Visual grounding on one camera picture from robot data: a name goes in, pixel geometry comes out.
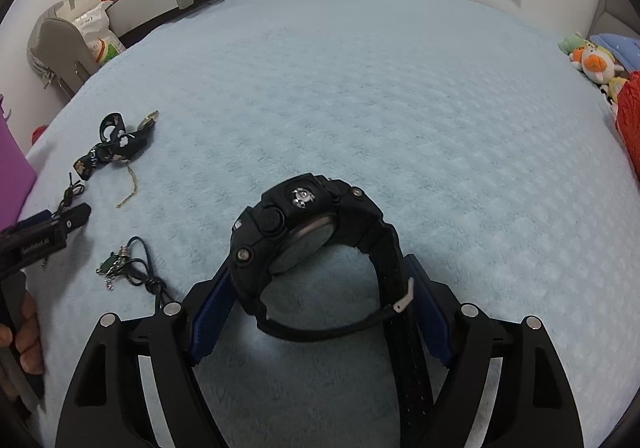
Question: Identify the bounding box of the black wrist watch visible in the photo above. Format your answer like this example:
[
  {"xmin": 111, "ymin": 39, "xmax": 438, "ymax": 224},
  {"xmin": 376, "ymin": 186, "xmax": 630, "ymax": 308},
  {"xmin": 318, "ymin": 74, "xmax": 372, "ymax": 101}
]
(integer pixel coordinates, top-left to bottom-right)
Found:
[{"xmin": 230, "ymin": 174, "xmax": 414, "ymax": 343}]

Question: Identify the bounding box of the person's left hand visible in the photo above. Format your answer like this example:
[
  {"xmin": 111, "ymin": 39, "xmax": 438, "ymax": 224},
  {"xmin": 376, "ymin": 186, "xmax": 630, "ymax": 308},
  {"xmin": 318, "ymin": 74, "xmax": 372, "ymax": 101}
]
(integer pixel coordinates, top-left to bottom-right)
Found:
[{"xmin": 0, "ymin": 291, "xmax": 44, "ymax": 376}]

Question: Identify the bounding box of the purple plastic tub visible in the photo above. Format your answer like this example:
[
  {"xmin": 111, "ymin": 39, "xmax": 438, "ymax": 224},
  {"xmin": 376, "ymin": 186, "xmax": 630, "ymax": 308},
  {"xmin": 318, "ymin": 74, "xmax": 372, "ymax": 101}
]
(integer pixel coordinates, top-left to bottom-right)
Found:
[{"xmin": 0, "ymin": 111, "xmax": 37, "ymax": 230}]

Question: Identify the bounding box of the red plastic basket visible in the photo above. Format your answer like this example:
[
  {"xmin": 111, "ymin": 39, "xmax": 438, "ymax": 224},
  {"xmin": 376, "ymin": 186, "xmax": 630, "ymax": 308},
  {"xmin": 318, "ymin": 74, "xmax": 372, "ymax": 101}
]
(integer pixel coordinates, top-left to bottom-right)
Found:
[{"xmin": 30, "ymin": 125, "xmax": 48, "ymax": 145}]

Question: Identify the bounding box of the grey chair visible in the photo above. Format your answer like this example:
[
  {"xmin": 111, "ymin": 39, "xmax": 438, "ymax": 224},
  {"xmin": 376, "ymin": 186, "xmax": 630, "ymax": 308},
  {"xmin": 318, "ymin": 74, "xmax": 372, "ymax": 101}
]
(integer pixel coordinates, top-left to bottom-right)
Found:
[{"xmin": 27, "ymin": 16, "xmax": 99, "ymax": 99}]

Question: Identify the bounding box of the white shopping bag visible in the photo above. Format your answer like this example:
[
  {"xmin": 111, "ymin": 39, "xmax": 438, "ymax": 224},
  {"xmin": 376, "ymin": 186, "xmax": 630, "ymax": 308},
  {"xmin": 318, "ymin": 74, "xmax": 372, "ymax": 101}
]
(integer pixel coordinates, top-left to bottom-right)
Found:
[{"xmin": 56, "ymin": 0, "xmax": 126, "ymax": 66}]

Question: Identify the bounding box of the red cushion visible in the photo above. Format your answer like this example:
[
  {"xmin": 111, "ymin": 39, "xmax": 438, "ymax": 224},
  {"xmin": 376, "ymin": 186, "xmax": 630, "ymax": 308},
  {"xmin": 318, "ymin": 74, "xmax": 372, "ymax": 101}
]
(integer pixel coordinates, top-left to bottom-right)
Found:
[{"xmin": 616, "ymin": 70, "xmax": 640, "ymax": 178}]

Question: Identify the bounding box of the small plush toy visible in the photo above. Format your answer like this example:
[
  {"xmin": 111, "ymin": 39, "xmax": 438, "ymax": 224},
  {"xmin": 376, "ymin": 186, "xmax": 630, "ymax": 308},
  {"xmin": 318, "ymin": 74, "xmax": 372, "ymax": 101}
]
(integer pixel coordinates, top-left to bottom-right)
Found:
[{"xmin": 558, "ymin": 33, "xmax": 624, "ymax": 86}]

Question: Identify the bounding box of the grey headboard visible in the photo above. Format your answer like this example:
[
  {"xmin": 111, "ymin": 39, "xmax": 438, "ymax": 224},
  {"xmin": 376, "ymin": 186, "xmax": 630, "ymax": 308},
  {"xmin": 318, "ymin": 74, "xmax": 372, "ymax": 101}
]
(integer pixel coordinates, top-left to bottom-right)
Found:
[{"xmin": 587, "ymin": 0, "xmax": 640, "ymax": 39}]

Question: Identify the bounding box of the black cord necklace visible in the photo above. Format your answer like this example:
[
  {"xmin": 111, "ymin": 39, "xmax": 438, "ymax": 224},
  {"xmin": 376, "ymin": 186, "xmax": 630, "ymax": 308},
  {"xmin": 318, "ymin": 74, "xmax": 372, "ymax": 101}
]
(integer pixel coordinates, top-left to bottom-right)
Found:
[{"xmin": 52, "ymin": 171, "xmax": 87, "ymax": 219}]

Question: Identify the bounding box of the green charm black cord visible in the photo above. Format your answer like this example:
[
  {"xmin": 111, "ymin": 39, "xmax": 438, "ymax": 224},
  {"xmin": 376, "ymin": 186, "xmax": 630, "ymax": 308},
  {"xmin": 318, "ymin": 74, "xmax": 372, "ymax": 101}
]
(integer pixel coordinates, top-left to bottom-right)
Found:
[{"xmin": 95, "ymin": 235, "xmax": 174, "ymax": 308}]

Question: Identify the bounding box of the black white patterned strap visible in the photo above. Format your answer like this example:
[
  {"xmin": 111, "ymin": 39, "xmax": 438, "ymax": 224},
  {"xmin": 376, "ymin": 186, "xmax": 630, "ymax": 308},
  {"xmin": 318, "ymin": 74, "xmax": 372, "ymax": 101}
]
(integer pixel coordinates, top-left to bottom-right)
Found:
[{"xmin": 72, "ymin": 110, "xmax": 162, "ymax": 181}]

